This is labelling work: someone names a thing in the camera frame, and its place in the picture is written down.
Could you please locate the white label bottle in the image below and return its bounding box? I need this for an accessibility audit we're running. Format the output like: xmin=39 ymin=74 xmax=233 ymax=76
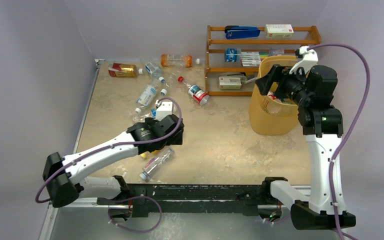
xmin=136 ymin=76 xmax=165 ymax=109

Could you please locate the brown tea bottle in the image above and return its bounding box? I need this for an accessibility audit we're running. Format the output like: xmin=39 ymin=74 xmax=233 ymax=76
xmin=108 ymin=62 xmax=144 ymax=78

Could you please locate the orange label bottle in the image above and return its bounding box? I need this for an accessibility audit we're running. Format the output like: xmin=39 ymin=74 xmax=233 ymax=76
xmin=160 ymin=54 xmax=201 ymax=68

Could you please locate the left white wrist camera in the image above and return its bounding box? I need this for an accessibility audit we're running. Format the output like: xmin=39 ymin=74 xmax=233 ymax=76
xmin=155 ymin=100 xmax=175 ymax=121

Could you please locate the yellow plastic bin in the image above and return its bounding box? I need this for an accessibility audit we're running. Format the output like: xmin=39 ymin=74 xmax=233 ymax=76
xmin=248 ymin=55 xmax=312 ymax=136

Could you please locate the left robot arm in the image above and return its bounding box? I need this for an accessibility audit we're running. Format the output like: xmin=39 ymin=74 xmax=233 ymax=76
xmin=39 ymin=114 xmax=184 ymax=208

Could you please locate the aluminium frame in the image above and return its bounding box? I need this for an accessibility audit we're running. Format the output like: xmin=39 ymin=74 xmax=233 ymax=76
xmin=37 ymin=58 xmax=345 ymax=240

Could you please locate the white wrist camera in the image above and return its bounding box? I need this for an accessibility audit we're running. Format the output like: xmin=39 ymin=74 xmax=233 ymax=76
xmin=289 ymin=46 xmax=319 ymax=75
xmin=155 ymin=100 xmax=175 ymax=121

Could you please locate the white green box top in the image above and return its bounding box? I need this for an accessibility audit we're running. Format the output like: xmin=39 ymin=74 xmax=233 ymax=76
xmin=264 ymin=24 xmax=295 ymax=39

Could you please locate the red label bottle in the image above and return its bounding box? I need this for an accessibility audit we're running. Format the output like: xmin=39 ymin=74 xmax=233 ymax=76
xmin=267 ymin=91 xmax=283 ymax=104
xmin=177 ymin=76 xmax=210 ymax=106

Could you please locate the white box lower shelf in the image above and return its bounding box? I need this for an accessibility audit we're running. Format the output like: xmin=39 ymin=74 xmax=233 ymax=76
xmin=218 ymin=76 xmax=242 ymax=90

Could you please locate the yellow juice bottle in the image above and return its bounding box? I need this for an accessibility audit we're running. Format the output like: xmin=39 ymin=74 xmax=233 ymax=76
xmin=139 ymin=150 xmax=160 ymax=160

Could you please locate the coloured marker pack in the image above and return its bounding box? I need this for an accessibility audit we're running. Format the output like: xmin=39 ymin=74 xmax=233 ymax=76
xmin=240 ymin=51 xmax=269 ymax=67

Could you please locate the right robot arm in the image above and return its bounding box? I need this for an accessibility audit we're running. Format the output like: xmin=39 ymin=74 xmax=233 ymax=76
xmin=255 ymin=64 xmax=356 ymax=230

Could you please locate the blue stapler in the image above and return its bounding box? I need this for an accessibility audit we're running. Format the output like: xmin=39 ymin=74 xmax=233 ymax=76
xmin=224 ymin=25 xmax=261 ymax=40

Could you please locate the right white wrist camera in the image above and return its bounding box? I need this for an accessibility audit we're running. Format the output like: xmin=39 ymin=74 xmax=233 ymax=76
xmin=289 ymin=46 xmax=319 ymax=75

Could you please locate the wooden shelf rack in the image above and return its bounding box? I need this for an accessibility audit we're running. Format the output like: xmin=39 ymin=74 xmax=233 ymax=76
xmin=204 ymin=25 xmax=322 ymax=97

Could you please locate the blue tape roll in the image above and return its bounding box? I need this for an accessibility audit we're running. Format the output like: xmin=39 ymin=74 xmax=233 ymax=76
xmin=224 ymin=48 xmax=242 ymax=63

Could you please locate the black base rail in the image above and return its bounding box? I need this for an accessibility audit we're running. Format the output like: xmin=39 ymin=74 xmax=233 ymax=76
xmin=97 ymin=181 xmax=285 ymax=220

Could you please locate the small clear jar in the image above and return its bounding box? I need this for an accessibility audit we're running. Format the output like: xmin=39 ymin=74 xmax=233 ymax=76
xmin=269 ymin=48 xmax=285 ymax=56

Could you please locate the crushed blue label bottle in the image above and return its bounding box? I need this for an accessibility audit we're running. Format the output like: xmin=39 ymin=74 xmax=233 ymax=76
xmin=130 ymin=107 xmax=156 ymax=123

